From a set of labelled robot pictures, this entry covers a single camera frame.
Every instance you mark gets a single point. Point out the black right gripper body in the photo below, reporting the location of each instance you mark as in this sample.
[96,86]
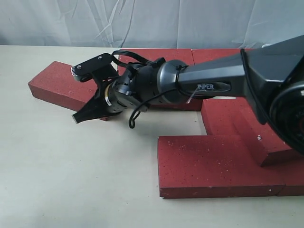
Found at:
[119,93]

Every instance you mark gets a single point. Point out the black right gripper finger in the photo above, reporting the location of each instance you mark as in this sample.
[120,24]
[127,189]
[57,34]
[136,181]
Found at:
[98,68]
[95,108]

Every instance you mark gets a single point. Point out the red brick with white marks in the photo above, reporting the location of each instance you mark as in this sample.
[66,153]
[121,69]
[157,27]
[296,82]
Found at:
[235,117]

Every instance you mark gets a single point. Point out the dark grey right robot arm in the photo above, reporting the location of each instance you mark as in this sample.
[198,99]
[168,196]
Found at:
[271,79]

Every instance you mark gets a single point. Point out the light blue backdrop cloth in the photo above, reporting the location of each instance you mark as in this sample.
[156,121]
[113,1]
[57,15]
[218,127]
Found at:
[150,23]

